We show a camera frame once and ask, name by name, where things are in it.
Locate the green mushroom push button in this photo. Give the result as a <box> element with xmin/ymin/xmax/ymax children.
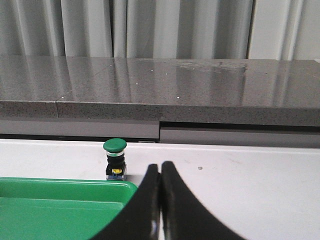
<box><xmin>103</xmin><ymin>138</ymin><xmax>127</xmax><ymax>181</ymax></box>

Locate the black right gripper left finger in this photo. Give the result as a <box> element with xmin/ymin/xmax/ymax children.
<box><xmin>92</xmin><ymin>164</ymin><xmax>161</xmax><ymax>240</ymax></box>

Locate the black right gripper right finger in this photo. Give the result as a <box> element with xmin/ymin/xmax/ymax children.
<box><xmin>161</xmin><ymin>161</ymin><xmax>243</xmax><ymax>240</ymax></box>

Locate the grey granite counter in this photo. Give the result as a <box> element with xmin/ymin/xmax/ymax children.
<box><xmin>0</xmin><ymin>55</ymin><xmax>320</xmax><ymax>148</ymax></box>

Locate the green plastic tray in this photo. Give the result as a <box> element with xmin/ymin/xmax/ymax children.
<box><xmin>0</xmin><ymin>177</ymin><xmax>137</xmax><ymax>240</ymax></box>

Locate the white pleated curtain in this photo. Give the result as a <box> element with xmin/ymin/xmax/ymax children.
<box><xmin>0</xmin><ymin>0</ymin><xmax>320</xmax><ymax>60</ymax></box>

